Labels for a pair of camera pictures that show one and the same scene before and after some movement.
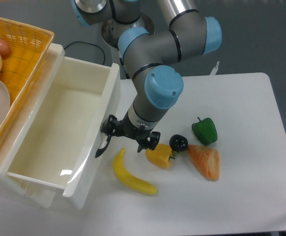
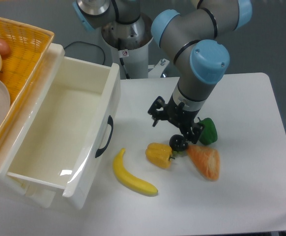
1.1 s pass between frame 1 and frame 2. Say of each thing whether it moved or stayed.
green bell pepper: stayed
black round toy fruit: stayed
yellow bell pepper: stayed
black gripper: moved
